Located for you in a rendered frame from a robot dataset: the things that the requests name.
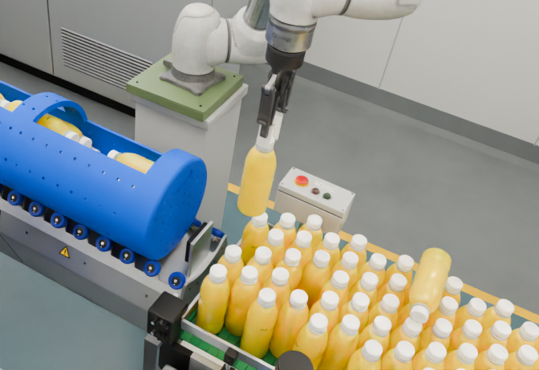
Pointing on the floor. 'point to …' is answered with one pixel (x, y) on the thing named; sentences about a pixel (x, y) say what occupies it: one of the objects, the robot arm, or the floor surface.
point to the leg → (151, 353)
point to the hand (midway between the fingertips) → (269, 130)
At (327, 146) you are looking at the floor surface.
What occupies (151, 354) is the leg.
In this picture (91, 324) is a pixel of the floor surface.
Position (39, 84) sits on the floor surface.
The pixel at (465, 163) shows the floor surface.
